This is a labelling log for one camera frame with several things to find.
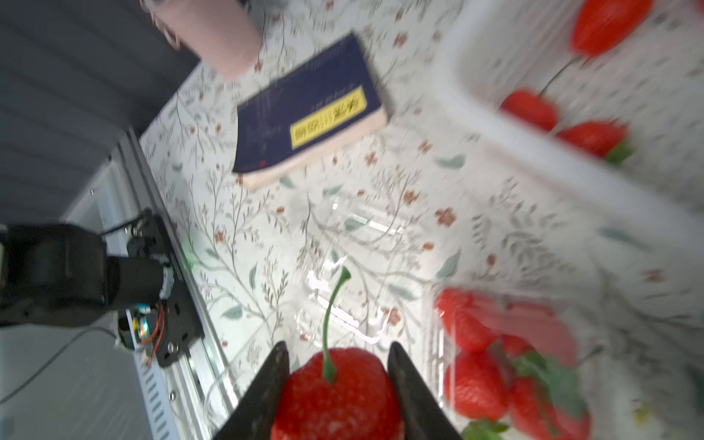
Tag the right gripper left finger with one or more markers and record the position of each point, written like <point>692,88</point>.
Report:
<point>254,416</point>

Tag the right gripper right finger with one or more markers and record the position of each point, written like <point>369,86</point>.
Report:
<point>422,417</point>

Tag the clear clamshell container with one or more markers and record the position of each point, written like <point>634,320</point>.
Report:
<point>365,264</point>
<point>611,363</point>

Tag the red strawberry basket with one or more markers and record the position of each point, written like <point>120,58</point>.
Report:
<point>534,108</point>
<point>340,393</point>
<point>602,25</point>
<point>604,139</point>

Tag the white plastic perforated basket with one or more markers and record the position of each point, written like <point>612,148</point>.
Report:
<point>652,83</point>

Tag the red strawberry top basket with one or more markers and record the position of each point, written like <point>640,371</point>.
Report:
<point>602,25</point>

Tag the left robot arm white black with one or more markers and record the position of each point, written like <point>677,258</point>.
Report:
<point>61,275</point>

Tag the dark blue booklet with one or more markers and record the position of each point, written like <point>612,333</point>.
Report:
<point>327,103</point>

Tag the pink cup with markers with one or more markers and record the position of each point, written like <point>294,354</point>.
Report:
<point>219,32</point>

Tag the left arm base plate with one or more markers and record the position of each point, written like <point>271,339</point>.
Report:
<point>152,277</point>

